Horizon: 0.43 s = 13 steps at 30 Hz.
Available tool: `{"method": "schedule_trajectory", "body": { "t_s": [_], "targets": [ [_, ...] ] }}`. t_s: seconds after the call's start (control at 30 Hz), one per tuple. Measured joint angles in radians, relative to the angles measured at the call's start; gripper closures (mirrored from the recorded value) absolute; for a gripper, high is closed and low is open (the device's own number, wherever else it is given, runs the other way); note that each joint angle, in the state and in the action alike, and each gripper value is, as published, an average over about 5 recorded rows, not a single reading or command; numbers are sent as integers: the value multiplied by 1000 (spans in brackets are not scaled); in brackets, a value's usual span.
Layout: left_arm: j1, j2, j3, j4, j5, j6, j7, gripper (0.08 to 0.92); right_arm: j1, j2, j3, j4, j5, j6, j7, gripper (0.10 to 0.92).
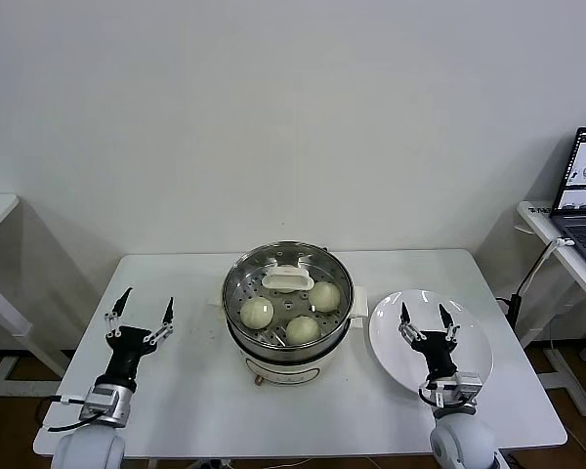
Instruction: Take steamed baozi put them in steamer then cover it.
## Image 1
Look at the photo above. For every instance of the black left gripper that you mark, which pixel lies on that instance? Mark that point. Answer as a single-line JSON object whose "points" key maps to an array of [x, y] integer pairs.
{"points": [[127, 352]]}

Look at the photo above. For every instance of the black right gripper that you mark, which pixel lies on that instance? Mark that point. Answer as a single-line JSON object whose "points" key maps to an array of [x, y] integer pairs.
{"points": [[437, 352]]}

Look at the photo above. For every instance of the white steamed baozi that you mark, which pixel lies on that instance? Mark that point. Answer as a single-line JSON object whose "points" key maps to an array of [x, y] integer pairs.
{"points": [[257, 312], [303, 331], [324, 296]]}

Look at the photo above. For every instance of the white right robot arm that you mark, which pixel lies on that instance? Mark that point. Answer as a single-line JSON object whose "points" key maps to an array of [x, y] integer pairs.
{"points": [[461, 439]]}

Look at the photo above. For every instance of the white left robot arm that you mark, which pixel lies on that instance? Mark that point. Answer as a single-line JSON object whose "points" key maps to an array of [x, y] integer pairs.
{"points": [[88, 449]]}

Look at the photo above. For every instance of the stainless steel steamer basket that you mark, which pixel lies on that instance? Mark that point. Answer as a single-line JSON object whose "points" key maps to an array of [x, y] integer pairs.
{"points": [[283, 351]]}

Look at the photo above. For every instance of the white round plate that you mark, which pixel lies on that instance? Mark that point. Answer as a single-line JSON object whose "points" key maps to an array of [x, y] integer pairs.
{"points": [[386, 337]]}

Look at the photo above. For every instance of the white laptop desk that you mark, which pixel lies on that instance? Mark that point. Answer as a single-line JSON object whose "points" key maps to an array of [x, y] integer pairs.
{"points": [[537, 220]]}

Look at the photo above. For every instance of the white electric cooking pot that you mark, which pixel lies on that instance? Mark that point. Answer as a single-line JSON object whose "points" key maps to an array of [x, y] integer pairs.
{"points": [[283, 373]]}

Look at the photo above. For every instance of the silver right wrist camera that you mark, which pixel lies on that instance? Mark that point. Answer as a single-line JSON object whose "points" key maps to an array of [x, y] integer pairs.
{"points": [[464, 386]]}

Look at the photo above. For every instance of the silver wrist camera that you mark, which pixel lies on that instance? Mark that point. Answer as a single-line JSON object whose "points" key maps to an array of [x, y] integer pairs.
{"points": [[100, 403], [464, 386]]}

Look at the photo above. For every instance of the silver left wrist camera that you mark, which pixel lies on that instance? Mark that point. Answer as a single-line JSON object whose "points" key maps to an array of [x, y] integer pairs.
{"points": [[100, 403]]}

